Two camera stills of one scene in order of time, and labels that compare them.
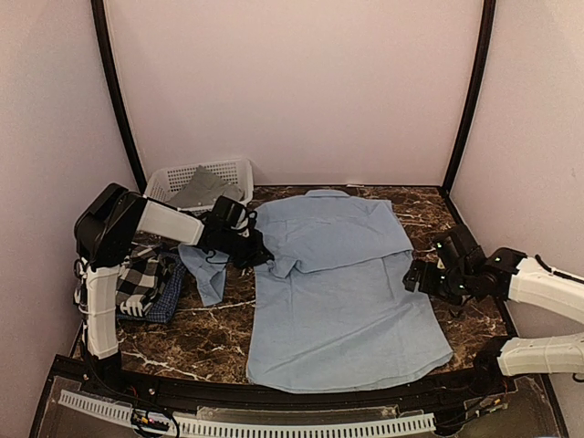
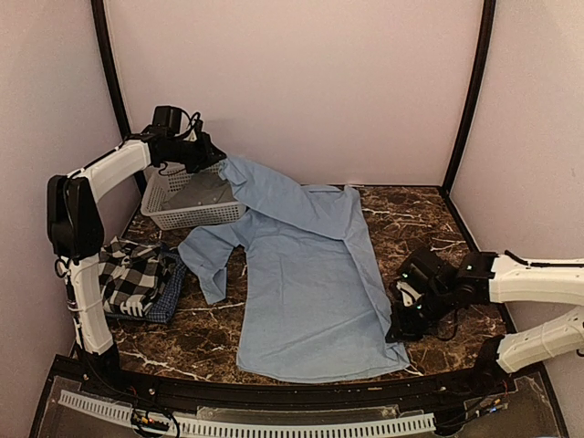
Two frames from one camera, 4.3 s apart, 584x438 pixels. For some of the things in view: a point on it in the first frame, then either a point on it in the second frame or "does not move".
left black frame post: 99,25 does not move
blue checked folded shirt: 162,307 does not move
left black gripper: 255,252 → 206,157
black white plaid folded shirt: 142,273 does not move
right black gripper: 427,284 → 401,328
